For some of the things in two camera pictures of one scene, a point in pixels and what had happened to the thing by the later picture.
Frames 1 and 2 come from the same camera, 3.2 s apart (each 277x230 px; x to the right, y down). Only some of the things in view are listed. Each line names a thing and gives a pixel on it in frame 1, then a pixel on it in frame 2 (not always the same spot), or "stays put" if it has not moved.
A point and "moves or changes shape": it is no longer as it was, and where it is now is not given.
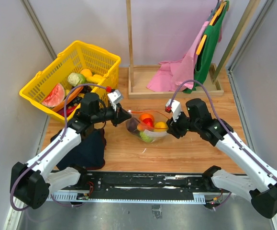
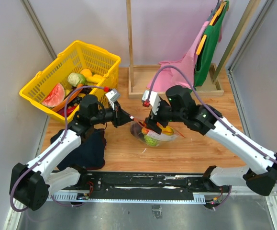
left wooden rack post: x=128 y=10 stays put
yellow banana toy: x=96 y=78 stays put
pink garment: x=172 y=74 stays put
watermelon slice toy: x=55 y=97 stays put
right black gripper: x=173 y=127 to x=151 y=124
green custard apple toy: x=145 y=137 moves or changes shape
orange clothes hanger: x=205 y=36 stays put
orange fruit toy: x=160 y=126 moves or changes shape
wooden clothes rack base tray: x=139 y=76 stays put
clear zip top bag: x=147 y=126 moves or changes shape
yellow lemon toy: x=86 y=73 stays put
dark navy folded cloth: x=89 y=154 stays put
